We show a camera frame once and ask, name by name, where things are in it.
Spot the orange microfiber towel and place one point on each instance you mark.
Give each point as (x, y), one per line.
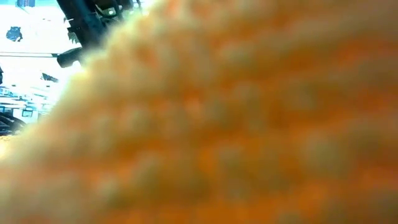
(217, 124)

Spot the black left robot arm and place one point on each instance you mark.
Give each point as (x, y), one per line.
(84, 21)

